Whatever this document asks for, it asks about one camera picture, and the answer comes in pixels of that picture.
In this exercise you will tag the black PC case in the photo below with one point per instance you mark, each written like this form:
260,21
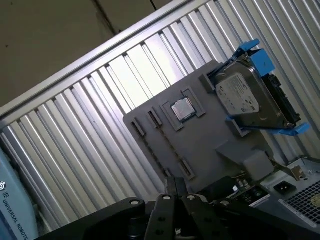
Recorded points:
310,166

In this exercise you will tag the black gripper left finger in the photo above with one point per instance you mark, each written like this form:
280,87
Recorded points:
160,220

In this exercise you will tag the grey power supply unit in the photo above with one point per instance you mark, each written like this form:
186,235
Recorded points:
300,200

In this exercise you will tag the blue disk carrier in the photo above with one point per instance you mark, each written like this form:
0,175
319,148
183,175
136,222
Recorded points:
262,62

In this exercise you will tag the silver hard disk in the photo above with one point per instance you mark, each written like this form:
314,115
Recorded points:
237,95

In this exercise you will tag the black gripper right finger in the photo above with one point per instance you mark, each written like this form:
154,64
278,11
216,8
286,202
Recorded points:
200,220

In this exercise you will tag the silver CPU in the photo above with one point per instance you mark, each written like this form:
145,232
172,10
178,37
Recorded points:
183,110

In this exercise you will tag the grey parts rack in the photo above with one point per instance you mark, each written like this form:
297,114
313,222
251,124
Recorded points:
200,150

